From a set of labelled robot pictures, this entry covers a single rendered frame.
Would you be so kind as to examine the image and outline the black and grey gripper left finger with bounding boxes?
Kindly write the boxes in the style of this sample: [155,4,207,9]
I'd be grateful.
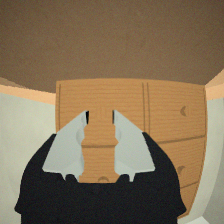
[14,110,89,214]

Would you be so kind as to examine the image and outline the brown chest of drawers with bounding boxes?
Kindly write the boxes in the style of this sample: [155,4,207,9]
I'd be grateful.
[55,78,208,220]

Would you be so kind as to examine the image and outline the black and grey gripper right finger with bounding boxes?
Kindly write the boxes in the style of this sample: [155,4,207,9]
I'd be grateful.
[113,110,187,217]

